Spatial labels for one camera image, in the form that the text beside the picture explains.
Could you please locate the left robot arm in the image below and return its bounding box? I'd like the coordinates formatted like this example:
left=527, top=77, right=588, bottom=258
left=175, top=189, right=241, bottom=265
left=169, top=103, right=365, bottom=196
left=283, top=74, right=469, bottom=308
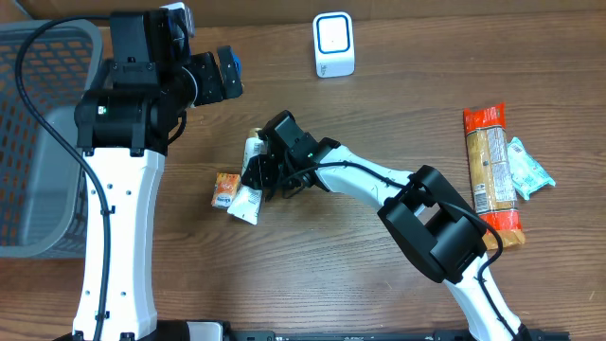
left=70, top=3, right=242, bottom=340

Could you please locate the grey plastic shopping basket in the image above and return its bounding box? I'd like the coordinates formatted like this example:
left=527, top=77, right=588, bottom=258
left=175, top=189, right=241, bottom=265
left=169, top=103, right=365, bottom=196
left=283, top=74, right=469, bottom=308
left=1, top=20, right=103, bottom=259

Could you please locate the white tube with gold cap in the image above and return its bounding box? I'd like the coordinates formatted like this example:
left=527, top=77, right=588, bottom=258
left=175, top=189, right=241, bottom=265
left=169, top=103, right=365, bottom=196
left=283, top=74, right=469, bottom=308
left=227, top=128, right=265, bottom=225

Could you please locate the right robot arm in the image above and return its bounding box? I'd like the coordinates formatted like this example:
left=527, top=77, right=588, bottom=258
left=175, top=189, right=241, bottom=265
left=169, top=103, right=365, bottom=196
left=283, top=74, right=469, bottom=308
left=242, top=110, right=530, bottom=340

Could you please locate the white barcode scanner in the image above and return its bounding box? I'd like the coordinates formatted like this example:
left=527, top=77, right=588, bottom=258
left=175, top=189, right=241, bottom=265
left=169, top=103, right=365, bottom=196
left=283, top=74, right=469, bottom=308
left=312, top=11, right=355, bottom=79

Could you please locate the small orange packet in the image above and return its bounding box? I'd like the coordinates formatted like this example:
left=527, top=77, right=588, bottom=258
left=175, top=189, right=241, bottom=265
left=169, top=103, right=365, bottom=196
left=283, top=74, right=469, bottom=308
left=211, top=172, right=241, bottom=209

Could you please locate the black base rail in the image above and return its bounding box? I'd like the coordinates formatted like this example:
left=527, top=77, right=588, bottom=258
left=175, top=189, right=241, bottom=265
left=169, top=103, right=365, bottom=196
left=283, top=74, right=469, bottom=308
left=155, top=320, right=572, bottom=341

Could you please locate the teal snack packet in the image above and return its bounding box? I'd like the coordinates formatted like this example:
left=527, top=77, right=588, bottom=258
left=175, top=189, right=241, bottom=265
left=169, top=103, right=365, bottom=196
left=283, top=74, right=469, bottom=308
left=508, top=137, right=556, bottom=201

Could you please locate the long orange snack package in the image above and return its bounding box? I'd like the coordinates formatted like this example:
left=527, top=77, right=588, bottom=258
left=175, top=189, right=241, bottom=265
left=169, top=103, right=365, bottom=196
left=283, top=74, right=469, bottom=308
left=463, top=102, right=526, bottom=247

